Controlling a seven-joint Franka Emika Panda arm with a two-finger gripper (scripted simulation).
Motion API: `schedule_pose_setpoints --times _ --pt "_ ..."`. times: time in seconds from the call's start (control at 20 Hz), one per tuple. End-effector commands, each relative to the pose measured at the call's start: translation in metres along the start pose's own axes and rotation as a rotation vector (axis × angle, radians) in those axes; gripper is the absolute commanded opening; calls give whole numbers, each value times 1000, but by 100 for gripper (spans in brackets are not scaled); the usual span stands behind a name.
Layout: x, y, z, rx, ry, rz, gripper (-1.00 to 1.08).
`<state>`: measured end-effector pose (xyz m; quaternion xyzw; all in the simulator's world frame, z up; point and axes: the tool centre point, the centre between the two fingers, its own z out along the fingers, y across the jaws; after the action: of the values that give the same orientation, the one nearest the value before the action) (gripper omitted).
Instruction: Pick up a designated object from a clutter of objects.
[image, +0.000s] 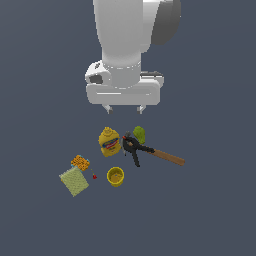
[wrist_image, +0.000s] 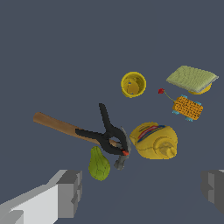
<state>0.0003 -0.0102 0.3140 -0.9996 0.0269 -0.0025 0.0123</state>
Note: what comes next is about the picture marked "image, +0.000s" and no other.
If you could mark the black spring clamp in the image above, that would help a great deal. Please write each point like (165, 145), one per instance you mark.
(134, 148)

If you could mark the green sponge pad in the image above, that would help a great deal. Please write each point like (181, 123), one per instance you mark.
(74, 181)

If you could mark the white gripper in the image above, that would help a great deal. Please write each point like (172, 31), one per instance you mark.
(123, 90)

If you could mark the yellow mustard bottle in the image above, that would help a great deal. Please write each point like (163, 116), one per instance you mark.
(109, 141)

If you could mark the small red ball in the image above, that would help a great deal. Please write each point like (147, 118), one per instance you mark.
(94, 175)

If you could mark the green pear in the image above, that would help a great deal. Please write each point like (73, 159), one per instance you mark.
(139, 134)

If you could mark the orange cracker box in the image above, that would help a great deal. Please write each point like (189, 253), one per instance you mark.
(80, 162)

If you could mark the yellow cup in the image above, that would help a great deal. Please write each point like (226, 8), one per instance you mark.
(115, 176)

